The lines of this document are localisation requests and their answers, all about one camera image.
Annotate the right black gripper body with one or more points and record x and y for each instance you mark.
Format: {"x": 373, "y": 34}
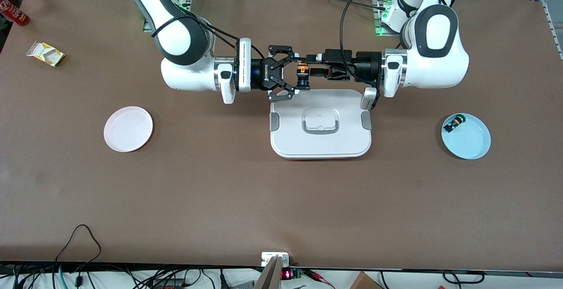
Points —
{"x": 259, "y": 76}

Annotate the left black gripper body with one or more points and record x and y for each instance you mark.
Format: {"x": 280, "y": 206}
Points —
{"x": 366, "y": 65}

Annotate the orange black switch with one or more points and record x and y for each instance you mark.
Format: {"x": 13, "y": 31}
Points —
{"x": 302, "y": 67}

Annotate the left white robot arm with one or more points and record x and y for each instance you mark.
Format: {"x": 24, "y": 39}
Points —
{"x": 435, "y": 51}

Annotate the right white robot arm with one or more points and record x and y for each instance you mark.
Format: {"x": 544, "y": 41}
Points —
{"x": 180, "y": 38}

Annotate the brown cardboard box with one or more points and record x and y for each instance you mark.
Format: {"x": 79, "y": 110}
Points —
{"x": 365, "y": 282}

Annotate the light blue round plate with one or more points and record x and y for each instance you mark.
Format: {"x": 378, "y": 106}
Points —
{"x": 470, "y": 141}

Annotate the pink round plate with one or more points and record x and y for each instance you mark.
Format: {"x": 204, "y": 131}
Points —
{"x": 127, "y": 128}

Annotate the red LED display module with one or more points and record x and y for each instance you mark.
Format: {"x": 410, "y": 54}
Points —
{"x": 286, "y": 274}

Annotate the beige metal bar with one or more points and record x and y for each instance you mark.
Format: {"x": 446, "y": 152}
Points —
{"x": 269, "y": 278}

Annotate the crumpled yellow white carton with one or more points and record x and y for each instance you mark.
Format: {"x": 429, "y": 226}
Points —
{"x": 46, "y": 53}

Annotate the red can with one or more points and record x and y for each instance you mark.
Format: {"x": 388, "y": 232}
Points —
{"x": 15, "y": 12}

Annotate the blue yellow black switch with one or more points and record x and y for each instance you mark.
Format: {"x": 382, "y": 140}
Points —
{"x": 453, "y": 125}

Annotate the small white bracket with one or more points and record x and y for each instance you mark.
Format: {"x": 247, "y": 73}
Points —
{"x": 268, "y": 258}

